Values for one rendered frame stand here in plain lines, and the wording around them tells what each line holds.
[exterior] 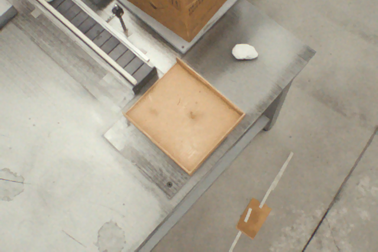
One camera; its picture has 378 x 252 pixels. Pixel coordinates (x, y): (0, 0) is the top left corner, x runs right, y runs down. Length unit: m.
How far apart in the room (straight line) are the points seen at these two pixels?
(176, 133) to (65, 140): 0.36
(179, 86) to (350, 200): 1.16
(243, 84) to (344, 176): 1.00
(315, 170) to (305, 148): 0.12
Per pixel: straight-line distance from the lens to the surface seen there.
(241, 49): 1.51
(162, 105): 1.47
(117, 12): 1.49
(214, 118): 1.45
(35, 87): 1.61
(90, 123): 1.50
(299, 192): 2.27
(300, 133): 2.34
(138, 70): 1.48
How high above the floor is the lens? 2.21
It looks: 71 degrees down
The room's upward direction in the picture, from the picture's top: 10 degrees counter-clockwise
